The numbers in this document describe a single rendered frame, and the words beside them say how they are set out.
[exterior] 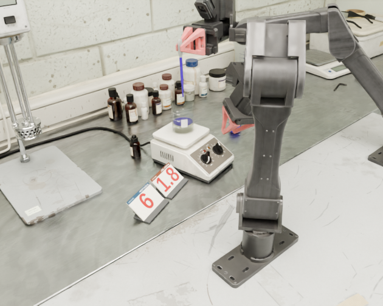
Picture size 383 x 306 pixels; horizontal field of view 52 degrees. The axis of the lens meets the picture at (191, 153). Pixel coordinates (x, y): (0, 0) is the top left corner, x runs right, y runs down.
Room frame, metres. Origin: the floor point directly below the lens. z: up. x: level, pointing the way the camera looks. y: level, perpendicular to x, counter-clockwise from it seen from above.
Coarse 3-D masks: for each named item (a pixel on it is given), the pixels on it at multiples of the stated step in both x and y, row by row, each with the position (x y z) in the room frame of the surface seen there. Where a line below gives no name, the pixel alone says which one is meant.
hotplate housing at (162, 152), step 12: (156, 144) 0.93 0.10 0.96; (168, 144) 0.92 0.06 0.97; (192, 144) 0.92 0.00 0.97; (156, 156) 0.93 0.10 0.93; (168, 156) 0.90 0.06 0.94; (180, 156) 0.88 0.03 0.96; (180, 168) 0.88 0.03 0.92; (192, 168) 0.86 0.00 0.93; (216, 168) 0.86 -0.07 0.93; (204, 180) 0.84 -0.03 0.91
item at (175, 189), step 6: (180, 174) 0.86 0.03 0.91; (150, 180) 0.80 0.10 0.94; (180, 180) 0.84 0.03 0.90; (186, 180) 0.84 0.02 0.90; (156, 186) 0.79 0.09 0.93; (174, 186) 0.82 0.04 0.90; (180, 186) 0.82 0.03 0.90; (162, 192) 0.78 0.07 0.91; (168, 192) 0.79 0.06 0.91; (174, 192) 0.79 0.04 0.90; (168, 198) 0.77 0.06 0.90
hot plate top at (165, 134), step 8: (168, 128) 0.98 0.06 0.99; (200, 128) 0.98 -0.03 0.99; (208, 128) 0.97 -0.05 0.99; (160, 136) 0.94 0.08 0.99; (168, 136) 0.93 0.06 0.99; (176, 136) 0.93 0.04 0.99; (184, 136) 0.93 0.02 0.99; (192, 136) 0.93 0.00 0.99; (200, 136) 0.93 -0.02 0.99; (176, 144) 0.89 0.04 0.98; (184, 144) 0.89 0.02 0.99
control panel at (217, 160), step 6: (204, 144) 0.92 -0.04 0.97; (210, 144) 0.93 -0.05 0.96; (222, 144) 0.95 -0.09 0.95; (198, 150) 0.90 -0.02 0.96; (210, 150) 0.91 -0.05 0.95; (228, 150) 0.93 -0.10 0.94; (192, 156) 0.87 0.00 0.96; (198, 156) 0.88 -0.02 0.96; (210, 156) 0.89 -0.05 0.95; (216, 156) 0.90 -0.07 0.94; (222, 156) 0.91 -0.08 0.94; (228, 156) 0.91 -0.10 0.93; (198, 162) 0.86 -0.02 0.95; (216, 162) 0.88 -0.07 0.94; (222, 162) 0.88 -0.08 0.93; (204, 168) 0.84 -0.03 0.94; (210, 168) 0.85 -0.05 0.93
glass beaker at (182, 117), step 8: (176, 104) 0.99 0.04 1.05; (184, 104) 1.00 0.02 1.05; (192, 104) 0.98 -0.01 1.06; (176, 112) 0.94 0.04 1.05; (184, 112) 0.94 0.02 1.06; (192, 112) 0.95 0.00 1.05; (176, 120) 0.94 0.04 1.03; (184, 120) 0.94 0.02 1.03; (192, 120) 0.95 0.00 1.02; (176, 128) 0.94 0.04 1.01; (184, 128) 0.94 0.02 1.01; (192, 128) 0.95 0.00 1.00
